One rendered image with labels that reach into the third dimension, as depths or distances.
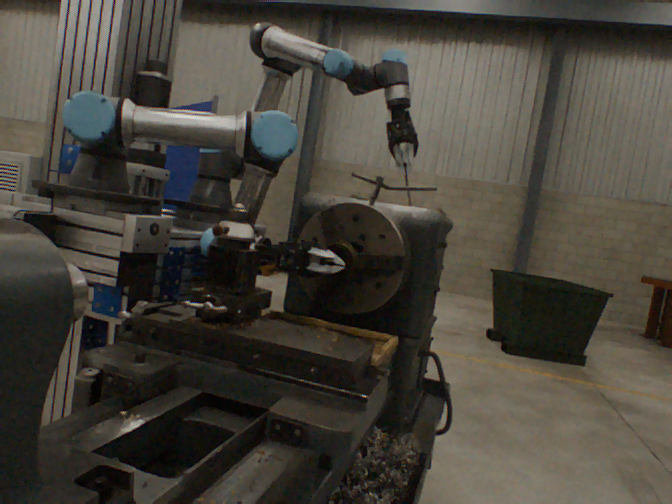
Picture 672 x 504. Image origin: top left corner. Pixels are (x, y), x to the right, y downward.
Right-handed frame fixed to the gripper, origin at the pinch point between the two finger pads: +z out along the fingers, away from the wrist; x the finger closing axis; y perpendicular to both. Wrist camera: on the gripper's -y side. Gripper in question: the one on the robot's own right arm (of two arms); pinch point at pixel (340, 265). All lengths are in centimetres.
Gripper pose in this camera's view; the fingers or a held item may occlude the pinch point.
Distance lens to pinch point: 127.7
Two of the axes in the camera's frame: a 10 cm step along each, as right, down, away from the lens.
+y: -2.8, 0.2, -9.6
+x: 1.6, -9.9, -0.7
